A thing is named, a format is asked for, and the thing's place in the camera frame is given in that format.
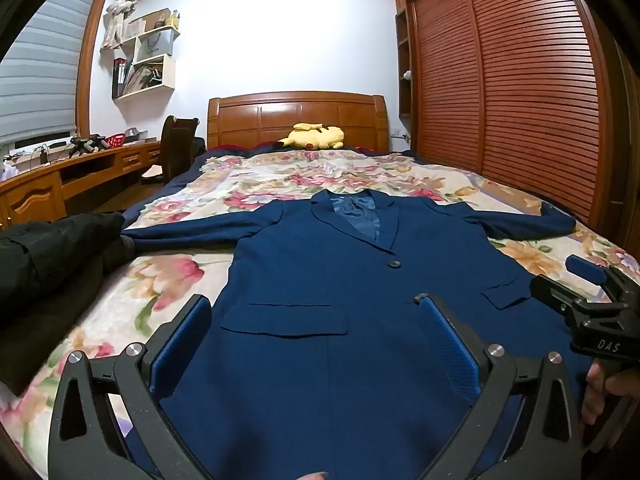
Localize dark grey cloth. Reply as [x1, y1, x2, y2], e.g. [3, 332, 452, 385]
[0, 234, 137, 397]

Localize yellow plush toy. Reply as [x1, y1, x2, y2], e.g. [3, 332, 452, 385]
[272, 122, 346, 151]

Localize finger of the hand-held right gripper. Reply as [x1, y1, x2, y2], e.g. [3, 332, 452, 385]
[566, 254, 632, 307]
[530, 276, 582, 317]

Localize wooden louvered wardrobe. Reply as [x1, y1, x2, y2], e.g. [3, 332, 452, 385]
[392, 0, 640, 261]

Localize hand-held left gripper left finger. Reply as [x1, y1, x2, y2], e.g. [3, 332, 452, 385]
[47, 294, 216, 480]

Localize black device on desk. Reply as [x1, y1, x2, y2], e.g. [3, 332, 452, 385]
[69, 134, 109, 154]

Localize dark wooden chair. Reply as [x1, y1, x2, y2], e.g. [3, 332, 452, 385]
[142, 115, 202, 184]

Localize person's right hand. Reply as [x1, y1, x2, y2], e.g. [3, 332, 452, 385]
[581, 362, 640, 430]

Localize wooden desk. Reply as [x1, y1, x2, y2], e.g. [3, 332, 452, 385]
[0, 139, 164, 227]

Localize black jacket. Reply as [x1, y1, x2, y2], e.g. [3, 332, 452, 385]
[0, 211, 127, 313]

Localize wooden bed headboard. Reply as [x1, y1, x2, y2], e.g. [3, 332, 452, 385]
[207, 91, 390, 154]

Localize black binders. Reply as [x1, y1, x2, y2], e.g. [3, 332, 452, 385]
[112, 58, 127, 99]

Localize white wall shelf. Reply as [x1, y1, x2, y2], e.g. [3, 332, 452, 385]
[110, 7, 182, 101]

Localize floral blanket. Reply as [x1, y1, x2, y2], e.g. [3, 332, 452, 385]
[0, 150, 640, 480]

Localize blue suit jacket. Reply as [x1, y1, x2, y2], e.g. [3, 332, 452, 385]
[120, 189, 588, 480]

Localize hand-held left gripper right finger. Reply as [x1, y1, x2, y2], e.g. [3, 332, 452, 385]
[412, 292, 585, 480]

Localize grey window blind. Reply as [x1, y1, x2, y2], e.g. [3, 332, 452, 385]
[0, 0, 107, 145]

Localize grey paper bag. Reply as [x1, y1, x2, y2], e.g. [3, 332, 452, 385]
[136, 27, 174, 64]

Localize wooden window frame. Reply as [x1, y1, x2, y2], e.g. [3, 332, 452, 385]
[76, 0, 115, 137]

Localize beige wrapped bouquet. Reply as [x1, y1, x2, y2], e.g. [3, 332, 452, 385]
[101, 0, 154, 52]

